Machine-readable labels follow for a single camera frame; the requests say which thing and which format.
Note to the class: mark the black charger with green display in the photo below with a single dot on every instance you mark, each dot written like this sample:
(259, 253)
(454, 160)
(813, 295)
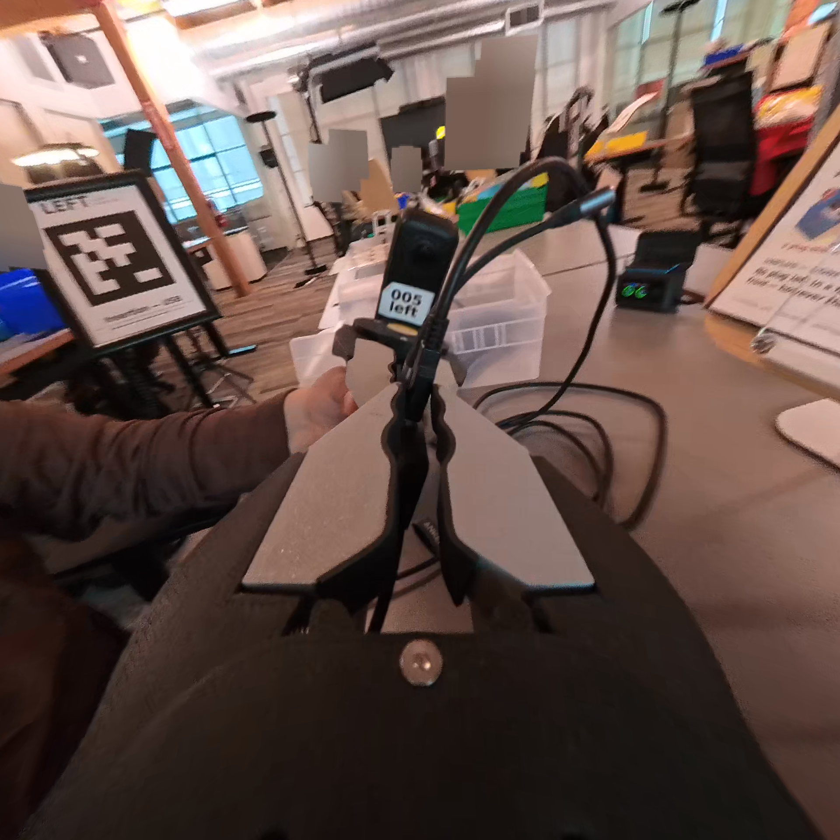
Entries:
(656, 262)

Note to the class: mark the person's own clothed body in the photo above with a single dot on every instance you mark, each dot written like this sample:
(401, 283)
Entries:
(39, 656)

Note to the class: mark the wooden support post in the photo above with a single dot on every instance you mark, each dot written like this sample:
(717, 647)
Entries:
(166, 131)

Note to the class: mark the hanging ceiling lamp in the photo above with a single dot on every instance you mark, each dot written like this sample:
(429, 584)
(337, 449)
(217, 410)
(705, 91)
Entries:
(56, 156)

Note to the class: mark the printed instruction sheet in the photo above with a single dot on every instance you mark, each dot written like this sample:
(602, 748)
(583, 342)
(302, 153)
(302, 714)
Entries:
(787, 289)

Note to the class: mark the framed marker sign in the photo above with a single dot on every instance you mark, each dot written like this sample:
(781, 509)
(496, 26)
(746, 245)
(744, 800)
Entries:
(177, 289)

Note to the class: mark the black easel stand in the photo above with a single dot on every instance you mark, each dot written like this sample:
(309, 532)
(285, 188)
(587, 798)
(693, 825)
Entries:
(195, 380)

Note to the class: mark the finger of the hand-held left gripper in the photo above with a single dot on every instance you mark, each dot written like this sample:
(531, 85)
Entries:
(371, 377)
(449, 374)

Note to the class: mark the wooden sign board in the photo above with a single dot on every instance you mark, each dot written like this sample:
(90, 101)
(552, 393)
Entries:
(725, 315)

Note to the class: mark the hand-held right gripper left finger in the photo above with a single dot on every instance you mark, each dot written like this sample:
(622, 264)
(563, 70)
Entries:
(328, 512)

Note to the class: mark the black wall speaker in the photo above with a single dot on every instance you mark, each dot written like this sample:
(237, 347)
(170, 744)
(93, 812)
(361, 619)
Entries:
(79, 59)

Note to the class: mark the person's left forearm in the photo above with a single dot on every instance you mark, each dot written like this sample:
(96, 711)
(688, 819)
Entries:
(164, 453)

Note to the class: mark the black studio softbox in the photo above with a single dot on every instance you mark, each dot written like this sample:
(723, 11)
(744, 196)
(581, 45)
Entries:
(351, 79)

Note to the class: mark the black office chair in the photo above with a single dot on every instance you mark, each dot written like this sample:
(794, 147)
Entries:
(722, 144)

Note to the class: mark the person's left hand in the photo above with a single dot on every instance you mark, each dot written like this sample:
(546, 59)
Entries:
(315, 410)

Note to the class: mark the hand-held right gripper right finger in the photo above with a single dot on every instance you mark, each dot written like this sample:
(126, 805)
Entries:
(505, 512)

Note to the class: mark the white sign stand base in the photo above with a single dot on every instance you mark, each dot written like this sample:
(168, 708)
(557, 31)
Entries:
(814, 433)

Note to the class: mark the green plastic crate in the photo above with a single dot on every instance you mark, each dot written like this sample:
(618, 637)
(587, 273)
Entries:
(505, 210)

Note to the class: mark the blue plastic bin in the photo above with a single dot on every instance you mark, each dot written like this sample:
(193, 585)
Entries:
(26, 302)

